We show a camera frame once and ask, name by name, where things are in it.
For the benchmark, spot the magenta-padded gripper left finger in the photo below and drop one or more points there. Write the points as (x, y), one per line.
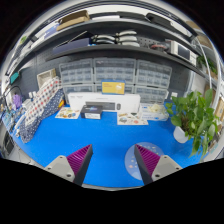
(60, 168)

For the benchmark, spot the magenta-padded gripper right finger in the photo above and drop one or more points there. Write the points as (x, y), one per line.
(165, 166)

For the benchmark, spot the round blue cartoon mouse pad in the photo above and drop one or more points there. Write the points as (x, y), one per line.
(130, 163)

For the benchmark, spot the white and blue glove box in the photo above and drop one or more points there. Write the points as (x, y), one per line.
(155, 113)

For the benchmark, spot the colourful sticker sheet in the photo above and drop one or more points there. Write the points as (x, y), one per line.
(67, 113)
(132, 119)

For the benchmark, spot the green plant in white pot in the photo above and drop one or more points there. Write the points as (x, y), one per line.
(193, 116)

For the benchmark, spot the yellow and red toy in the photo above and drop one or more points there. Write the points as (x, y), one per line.
(61, 104)

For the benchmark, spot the small dark labelled box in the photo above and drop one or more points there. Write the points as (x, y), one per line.
(91, 111)

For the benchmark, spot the long white keyboard box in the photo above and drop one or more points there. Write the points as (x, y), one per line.
(78, 100)

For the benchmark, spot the red blue checked cloth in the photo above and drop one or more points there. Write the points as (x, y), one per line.
(41, 100)

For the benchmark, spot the purple object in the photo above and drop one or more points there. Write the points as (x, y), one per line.
(17, 101)

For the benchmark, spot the beige woven basket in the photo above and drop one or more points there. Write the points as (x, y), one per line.
(46, 77)

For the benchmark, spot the yellow and blue box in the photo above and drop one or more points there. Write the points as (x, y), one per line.
(113, 87)

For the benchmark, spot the teal object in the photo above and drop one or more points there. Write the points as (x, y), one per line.
(14, 77)

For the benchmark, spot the dark wall shelf unit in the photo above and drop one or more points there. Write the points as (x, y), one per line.
(110, 46)

